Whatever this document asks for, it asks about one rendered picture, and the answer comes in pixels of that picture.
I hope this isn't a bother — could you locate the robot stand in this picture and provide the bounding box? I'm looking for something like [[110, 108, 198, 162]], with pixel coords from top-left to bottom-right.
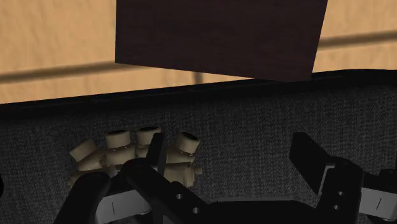
[[115, 0, 329, 83]]

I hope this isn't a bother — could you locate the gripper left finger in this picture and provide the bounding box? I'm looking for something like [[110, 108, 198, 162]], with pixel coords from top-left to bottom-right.
[[54, 132, 209, 224]]

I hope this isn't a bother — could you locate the beige multi-tube figure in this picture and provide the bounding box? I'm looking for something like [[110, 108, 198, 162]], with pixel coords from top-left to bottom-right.
[[66, 125, 204, 188]]

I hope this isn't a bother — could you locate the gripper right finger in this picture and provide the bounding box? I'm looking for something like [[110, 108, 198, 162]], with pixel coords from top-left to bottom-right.
[[291, 131, 397, 224]]

